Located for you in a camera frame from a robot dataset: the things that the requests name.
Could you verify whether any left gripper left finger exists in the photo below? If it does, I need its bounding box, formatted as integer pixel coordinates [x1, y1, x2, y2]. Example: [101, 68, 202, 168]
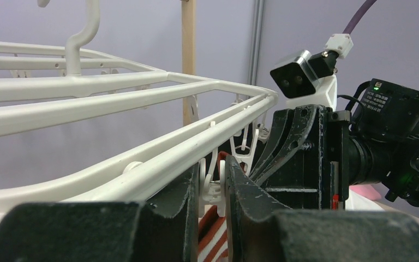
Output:
[0, 165, 199, 261]

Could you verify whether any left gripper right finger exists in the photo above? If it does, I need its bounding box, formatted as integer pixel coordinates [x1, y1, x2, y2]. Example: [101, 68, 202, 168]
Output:
[225, 156, 419, 261]

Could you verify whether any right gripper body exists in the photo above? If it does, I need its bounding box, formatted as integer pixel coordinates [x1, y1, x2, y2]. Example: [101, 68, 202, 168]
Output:
[260, 105, 351, 210]

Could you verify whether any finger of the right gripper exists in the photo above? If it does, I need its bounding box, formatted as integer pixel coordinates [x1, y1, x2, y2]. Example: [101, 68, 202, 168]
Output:
[249, 105, 320, 184]

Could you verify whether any grey orange striped sock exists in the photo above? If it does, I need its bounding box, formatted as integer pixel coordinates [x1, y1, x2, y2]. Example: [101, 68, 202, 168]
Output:
[217, 151, 246, 174]

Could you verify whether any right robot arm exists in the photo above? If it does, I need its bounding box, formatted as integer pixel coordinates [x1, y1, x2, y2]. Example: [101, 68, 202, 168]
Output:
[249, 79, 419, 210]

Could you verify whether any pink cloth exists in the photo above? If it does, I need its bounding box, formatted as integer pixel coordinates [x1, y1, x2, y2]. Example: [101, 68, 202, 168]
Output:
[349, 184, 382, 201]

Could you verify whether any wooden drying rack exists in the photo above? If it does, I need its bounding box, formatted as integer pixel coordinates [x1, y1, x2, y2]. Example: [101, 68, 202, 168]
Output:
[181, 0, 196, 126]

